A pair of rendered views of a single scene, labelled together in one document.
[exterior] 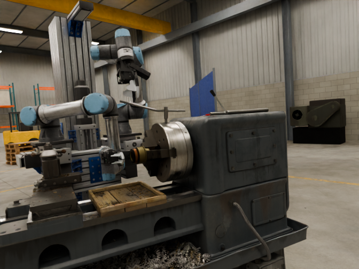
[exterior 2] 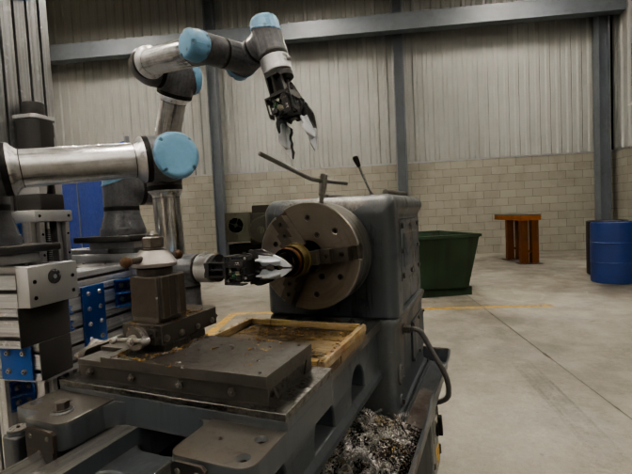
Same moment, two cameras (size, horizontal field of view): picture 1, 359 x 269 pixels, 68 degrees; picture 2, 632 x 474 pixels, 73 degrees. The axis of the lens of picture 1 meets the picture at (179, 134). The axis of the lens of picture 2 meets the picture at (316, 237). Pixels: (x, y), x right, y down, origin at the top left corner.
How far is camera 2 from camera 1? 99 cm
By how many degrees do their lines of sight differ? 40
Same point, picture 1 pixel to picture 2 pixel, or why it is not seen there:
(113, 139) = (178, 239)
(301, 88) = (235, 187)
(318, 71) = (257, 165)
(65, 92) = not seen: outside the picture
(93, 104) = (177, 157)
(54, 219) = (311, 393)
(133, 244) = (339, 425)
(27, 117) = not seen: outside the picture
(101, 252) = (317, 457)
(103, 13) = not seen: outside the picture
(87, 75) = (39, 94)
